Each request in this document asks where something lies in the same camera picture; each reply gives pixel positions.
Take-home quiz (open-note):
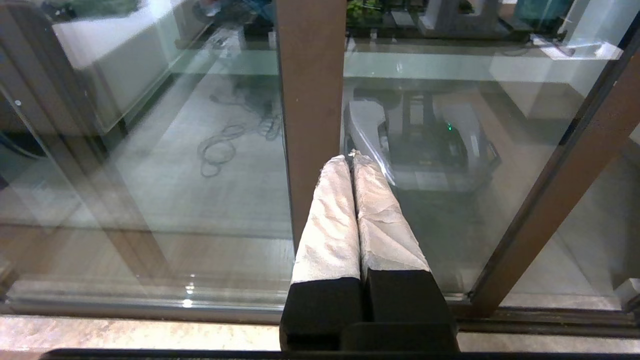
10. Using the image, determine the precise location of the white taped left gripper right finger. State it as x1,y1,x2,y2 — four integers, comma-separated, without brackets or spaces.
349,149,459,352

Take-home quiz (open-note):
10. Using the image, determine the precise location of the brown framed sliding glass door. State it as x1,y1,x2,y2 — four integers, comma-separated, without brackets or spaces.
0,0,640,322

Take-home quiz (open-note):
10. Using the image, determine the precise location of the grey metal rail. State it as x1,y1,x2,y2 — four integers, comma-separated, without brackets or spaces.
0,294,640,352

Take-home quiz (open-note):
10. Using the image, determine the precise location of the beige sofa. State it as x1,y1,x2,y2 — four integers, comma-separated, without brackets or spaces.
52,0,211,136

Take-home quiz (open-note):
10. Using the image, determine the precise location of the brown framed fixed glass panel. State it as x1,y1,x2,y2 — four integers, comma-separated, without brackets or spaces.
0,0,349,322

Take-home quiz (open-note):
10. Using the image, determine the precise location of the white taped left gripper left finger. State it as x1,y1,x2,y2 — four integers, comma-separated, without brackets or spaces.
279,154,364,352

